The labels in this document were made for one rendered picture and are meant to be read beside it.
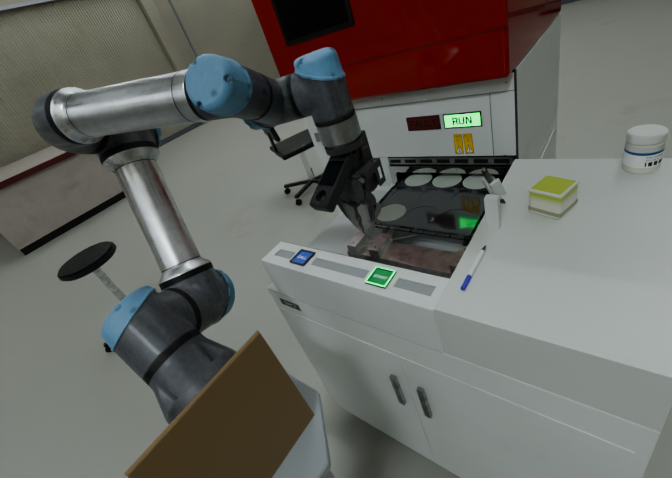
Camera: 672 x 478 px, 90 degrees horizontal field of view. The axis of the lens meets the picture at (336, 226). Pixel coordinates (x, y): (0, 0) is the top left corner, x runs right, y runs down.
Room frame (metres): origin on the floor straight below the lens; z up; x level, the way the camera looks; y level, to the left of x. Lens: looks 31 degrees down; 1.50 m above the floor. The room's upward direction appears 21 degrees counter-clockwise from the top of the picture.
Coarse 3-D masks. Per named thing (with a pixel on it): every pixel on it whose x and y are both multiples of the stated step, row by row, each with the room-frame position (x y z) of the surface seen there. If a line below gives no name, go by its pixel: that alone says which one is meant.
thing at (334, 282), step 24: (264, 264) 0.85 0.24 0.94; (288, 264) 0.79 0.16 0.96; (312, 264) 0.75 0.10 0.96; (336, 264) 0.71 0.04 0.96; (360, 264) 0.67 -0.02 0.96; (384, 264) 0.64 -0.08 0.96; (288, 288) 0.81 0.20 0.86; (312, 288) 0.72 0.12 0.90; (336, 288) 0.65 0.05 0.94; (360, 288) 0.59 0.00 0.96; (408, 288) 0.54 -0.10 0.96; (432, 288) 0.51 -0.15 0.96; (336, 312) 0.68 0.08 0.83; (360, 312) 0.61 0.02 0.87; (384, 312) 0.55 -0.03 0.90; (408, 312) 0.50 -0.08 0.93; (432, 312) 0.46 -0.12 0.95; (408, 336) 0.52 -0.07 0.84; (432, 336) 0.47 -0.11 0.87
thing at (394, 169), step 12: (396, 168) 1.17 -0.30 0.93; (408, 168) 1.13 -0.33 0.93; (420, 168) 1.10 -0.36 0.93; (432, 168) 1.06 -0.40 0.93; (444, 168) 1.03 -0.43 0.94; (456, 168) 1.00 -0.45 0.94; (468, 168) 0.97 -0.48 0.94; (480, 168) 0.94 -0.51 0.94; (492, 168) 0.91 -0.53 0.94; (504, 168) 0.89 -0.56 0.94; (396, 180) 1.18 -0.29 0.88
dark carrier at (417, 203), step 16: (432, 176) 1.07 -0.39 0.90; (464, 176) 0.99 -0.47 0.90; (496, 176) 0.92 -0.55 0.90; (400, 192) 1.05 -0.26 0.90; (416, 192) 1.01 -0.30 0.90; (432, 192) 0.97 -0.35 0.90; (448, 192) 0.93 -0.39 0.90; (464, 192) 0.90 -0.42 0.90; (480, 192) 0.87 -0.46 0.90; (416, 208) 0.91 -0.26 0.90; (432, 208) 0.88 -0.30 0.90; (448, 208) 0.85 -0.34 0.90; (464, 208) 0.82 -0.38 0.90; (480, 208) 0.79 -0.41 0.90; (400, 224) 0.86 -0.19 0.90; (416, 224) 0.83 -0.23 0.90; (432, 224) 0.80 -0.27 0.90; (448, 224) 0.78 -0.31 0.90; (464, 224) 0.75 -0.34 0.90
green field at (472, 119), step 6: (462, 114) 0.98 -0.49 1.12; (468, 114) 0.97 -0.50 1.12; (474, 114) 0.95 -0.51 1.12; (450, 120) 1.01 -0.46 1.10; (456, 120) 0.99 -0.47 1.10; (462, 120) 0.98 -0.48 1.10; (468, 120) 0.97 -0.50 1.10; (474, 120) 0.95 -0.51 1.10; (450, 126) 1.01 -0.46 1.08; (456, 126) 1.00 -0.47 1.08; (462, 126) 0.98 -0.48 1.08
